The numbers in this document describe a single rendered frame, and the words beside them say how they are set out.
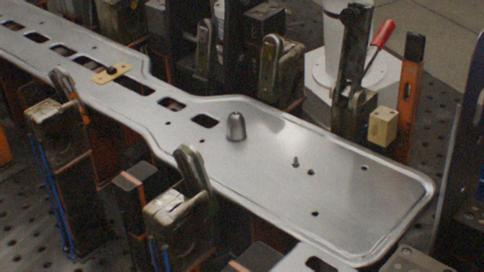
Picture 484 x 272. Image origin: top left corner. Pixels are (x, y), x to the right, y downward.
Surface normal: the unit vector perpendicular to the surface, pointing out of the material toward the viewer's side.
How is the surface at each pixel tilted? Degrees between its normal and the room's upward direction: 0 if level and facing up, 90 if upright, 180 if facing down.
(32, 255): 0
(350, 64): 81
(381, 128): 90
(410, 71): 90
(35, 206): 0
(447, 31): 0
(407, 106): 90
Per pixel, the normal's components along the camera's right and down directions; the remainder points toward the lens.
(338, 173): -0.05, -0.80
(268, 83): -0.66, 0.30
